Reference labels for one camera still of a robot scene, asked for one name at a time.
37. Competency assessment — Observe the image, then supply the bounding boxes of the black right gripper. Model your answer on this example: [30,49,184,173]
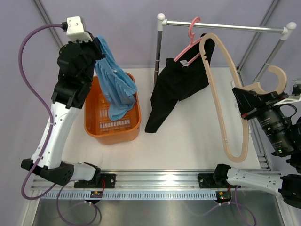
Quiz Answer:
[232,86,295,154]

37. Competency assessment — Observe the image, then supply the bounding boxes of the light blue shorts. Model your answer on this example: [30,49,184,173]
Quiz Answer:
[95,35,137,121]

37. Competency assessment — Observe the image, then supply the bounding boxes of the black shorts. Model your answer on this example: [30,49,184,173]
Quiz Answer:
[145,44,209,133]

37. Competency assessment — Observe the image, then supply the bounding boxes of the beige wooden hanger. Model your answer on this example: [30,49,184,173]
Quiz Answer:
[198,32,288,163]

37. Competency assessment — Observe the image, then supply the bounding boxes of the pink plastic hanger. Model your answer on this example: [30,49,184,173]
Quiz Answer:
[174,17,202,67]

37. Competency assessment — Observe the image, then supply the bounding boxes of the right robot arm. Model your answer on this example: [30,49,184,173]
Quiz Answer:
[213,88,301,209]

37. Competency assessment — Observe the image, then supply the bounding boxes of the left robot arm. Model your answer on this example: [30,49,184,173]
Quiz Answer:
[21,38,104,188]

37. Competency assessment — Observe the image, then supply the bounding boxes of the orange plastic laundry basket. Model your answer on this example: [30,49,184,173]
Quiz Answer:
[85,76,141,145]

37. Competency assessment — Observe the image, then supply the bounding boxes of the metal clothes rack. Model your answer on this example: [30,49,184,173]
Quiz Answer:
[154,13,297,82]

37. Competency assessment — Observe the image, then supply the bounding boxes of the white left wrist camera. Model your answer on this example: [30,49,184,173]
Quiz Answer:
[66,16,93,43]

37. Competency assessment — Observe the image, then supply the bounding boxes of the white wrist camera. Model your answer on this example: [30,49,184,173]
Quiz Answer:
[66,16,93,43]
[274,78,301,106]

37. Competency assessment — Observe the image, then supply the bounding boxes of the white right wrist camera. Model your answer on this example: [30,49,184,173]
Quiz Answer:
[274,78,301,106]

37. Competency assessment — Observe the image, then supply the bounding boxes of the aluminium frame post right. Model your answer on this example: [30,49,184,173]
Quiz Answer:
[237,0,281,72]

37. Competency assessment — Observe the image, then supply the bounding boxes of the aluminium frame post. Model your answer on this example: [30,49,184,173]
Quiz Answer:
[237,0,281,72]
[32,0,76,71]

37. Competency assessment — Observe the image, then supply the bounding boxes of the aluminium frame post left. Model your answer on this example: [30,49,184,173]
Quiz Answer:
[32,0,76,71]

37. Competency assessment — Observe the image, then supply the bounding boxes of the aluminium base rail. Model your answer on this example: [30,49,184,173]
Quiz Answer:
[30,169,286,191]

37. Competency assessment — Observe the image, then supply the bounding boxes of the white slotted cable duct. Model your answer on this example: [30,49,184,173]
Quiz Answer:
[43,190,217,200]

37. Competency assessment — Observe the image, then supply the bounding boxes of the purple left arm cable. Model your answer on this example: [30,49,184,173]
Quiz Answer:
[18,23,102,224]

